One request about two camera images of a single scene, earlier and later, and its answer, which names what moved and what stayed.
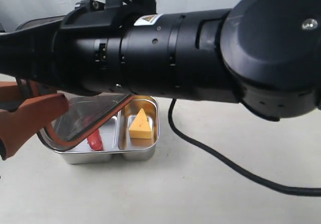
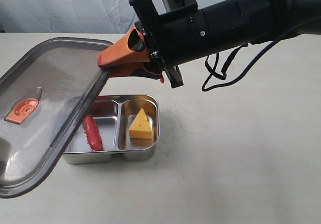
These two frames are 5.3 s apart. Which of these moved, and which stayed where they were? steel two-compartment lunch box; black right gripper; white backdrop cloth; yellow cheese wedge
Moved: steel two-compartment lunch box; black right gripper
Stayed: yellow cheese wedge; white backdrop cloth
